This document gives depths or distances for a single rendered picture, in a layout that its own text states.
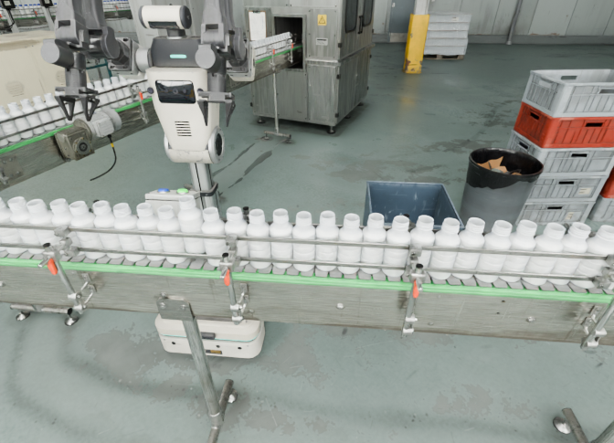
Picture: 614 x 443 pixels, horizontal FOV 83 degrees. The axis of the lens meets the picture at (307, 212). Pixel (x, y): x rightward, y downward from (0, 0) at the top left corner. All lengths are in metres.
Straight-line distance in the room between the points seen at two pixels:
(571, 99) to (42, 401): 3.43
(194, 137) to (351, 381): 1.36
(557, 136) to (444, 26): 7.43
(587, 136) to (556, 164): 0.25
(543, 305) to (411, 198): 0.69
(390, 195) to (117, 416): 1.58
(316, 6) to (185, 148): 3.15
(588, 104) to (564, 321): 2.07
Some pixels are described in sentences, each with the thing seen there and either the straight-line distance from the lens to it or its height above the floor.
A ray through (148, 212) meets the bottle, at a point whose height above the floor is 1.15.
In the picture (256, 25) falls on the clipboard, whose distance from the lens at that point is 4.76.
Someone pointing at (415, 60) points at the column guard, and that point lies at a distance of 8.42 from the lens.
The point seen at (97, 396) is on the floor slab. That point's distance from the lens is 2.13.
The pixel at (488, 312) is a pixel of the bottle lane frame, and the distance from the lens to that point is 1.07.
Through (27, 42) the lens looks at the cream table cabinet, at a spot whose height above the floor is 1.14.
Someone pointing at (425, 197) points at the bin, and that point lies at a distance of 1.57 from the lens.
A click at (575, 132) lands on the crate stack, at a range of 3.07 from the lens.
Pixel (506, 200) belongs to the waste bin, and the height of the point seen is 0.45.
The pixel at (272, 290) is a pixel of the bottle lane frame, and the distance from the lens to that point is 0.97.
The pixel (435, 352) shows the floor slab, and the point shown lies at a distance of 2.12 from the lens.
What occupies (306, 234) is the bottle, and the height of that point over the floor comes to 1.12.
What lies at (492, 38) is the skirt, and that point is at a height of 0.14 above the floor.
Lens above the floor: 1.65
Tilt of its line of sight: 33 degrees down
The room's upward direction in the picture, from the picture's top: straight up
